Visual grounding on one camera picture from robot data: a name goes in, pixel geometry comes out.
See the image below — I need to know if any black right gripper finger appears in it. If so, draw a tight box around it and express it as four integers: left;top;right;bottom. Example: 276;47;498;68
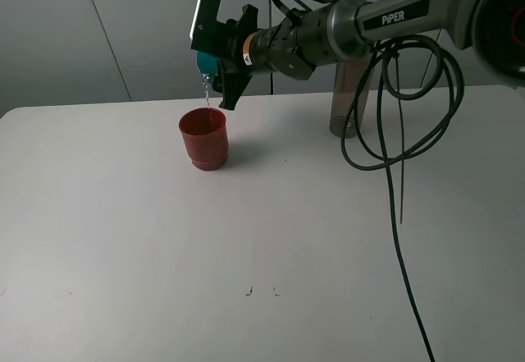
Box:
212;64;252;111
237;4;258;36

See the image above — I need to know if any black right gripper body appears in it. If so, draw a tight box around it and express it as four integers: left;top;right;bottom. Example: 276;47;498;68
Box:
214;19;263;77

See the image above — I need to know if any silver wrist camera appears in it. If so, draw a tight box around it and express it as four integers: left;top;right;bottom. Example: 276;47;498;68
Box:
189;0;221;54

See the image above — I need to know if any red plastic cup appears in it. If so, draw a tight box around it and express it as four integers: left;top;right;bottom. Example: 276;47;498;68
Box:
179;108;229;172

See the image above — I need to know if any black camera cable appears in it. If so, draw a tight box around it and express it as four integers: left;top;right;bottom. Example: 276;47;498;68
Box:
245;0;465;362

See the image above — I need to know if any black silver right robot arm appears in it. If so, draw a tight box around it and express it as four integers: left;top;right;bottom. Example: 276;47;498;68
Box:
217;0;524;110

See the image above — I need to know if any teal transparent plastic cup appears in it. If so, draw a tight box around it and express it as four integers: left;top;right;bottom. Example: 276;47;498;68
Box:
196;52;219;76

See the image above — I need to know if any smoky transparent plastic bottle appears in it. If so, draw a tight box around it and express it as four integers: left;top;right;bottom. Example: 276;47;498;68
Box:
329;57;371;139

